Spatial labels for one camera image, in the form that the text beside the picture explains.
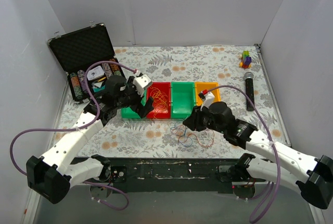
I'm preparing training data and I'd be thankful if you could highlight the orange bin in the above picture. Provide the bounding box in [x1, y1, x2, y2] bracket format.
[195, 82, 221, 106]

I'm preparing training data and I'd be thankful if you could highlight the black poker chip case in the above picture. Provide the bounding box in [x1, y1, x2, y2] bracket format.
[47, 23, 118, 104]

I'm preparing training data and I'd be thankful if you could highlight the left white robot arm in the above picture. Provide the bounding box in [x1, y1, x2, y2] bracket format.
[26, 74, 153, 204]

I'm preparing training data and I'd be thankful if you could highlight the black microphone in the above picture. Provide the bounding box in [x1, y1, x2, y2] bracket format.
[244, 72, 254, 111]

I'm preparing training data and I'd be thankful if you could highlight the green bin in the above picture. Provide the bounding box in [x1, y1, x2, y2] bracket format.
[171, 82, 196, 119]
[121, 107, 140, 119]

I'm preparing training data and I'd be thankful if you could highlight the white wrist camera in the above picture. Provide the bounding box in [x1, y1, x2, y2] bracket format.
[198, 90, 215, 111]
[133, 74, 153, 97]

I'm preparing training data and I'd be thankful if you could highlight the orange wire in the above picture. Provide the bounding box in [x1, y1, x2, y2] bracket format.
[169, 125, 216, 149]

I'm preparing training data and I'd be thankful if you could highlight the purple cable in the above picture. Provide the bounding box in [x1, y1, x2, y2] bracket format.
[9, 61, 143, 211]
[199, 85, 281, 224]

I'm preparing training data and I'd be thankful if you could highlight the colourful toy block figure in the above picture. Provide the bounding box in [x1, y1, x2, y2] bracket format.
[239, 51, 252, 69]

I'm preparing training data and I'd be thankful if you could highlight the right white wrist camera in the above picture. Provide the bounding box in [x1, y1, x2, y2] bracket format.
[198, 90, 215, 111]

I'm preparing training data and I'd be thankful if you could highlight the right green bin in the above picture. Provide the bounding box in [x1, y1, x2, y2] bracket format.
[171, 82, 196, 119]

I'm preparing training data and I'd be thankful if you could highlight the floral table mat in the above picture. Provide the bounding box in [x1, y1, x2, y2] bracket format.
[78, 46, 285, 158]

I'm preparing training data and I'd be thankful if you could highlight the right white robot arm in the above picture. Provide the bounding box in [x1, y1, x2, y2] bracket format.
[183, 102, 332, 209]

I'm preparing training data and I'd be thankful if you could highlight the yellow wire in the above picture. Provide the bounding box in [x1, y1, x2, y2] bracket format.
[148, 87, 170, 120]

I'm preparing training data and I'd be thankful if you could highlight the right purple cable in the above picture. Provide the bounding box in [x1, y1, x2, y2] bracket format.
[199, 85, 281, 224]

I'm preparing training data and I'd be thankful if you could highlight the red bin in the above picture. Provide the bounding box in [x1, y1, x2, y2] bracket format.
[147, 82, 171, 119]

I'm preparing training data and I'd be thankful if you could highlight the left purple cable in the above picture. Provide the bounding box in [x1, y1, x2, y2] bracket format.
[9, 61, 143, 211]

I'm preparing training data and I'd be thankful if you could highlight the aluminium frame rail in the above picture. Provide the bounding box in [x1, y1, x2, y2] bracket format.
[254, 44, 326, 223]

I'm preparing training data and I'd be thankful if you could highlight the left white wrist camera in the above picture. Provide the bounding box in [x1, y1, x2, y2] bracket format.
[133, 74, 153, 97]

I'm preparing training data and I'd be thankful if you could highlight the left green bin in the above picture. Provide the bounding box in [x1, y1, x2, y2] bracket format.
[121, 107, 140, 119]

